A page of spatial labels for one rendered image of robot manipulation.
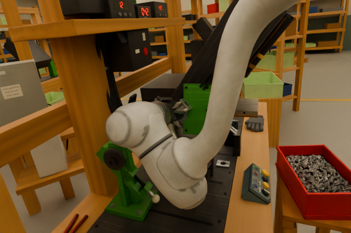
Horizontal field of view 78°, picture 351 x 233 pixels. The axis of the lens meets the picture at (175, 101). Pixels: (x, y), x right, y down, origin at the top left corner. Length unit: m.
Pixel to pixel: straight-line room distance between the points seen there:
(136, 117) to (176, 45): 1.23
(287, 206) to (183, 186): 0.61
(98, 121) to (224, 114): 0.55
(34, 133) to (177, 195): 0.49
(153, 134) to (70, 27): 0.34
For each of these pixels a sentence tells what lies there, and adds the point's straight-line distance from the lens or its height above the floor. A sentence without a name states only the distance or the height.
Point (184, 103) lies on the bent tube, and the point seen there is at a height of 1.21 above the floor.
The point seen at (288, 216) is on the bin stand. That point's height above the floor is 0.80.
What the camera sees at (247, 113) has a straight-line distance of 0.98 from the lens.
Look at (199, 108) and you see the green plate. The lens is 0.89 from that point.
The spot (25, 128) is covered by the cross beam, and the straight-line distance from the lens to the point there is 0.79.
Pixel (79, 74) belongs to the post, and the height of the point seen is 1.38.
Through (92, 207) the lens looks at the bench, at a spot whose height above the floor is 0.88.
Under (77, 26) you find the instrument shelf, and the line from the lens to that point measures 0.63.
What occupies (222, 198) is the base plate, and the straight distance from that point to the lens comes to 0.88.
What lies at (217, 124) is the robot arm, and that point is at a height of 1.31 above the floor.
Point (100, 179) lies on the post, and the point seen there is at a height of 0.96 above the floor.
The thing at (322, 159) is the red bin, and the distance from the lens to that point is 1.21.
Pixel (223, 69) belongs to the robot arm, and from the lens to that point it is 0.41.
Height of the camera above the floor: 1.50
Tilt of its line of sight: 19 degrees down
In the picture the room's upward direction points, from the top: 6 degrees counter-clockwise
